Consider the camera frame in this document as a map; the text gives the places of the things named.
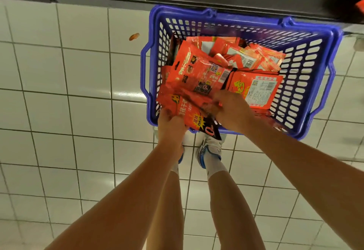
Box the person's left hand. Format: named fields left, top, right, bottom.
left=156, top=107, right=188, bottom=152

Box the person's left leg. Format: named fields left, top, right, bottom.
left=145, top=162, right=185, bottom=250

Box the grey shoe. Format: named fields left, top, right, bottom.
left=173, top=145, right=186, bottom=166
left=196, top=133, right=224, bottom=171

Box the red chili dip packet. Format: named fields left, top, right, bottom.
left=156, top=82, right=223, bottom=141

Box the blue plastic basket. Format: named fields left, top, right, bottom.
left=140, top=5, right=344, bottom=141

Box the person's leg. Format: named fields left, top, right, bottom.
left=206, top=155, right=266, bottom=250
left=145, top=162, right=185, bottom=250

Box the grey right shoe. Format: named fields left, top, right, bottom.
left=196, top=133, right=224, bottom=171

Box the grey left shoe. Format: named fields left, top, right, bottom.
left=173, top=145, right=186, bottom=166

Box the person's left forearm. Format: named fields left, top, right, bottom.
left=45, top=142, right=183, bottom=250

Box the person's right hand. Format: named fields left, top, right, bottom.
left=199, top=89, right=257, bottom=137

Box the person's right leg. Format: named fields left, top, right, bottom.
left=206, top=155, right=266, bottom=250

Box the person's right forearm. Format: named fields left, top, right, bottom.
left=242, top=119, right=364, bottom=250

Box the pile of red seasoning packets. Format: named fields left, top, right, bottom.
left=159, top=35, right=287, bottom=134

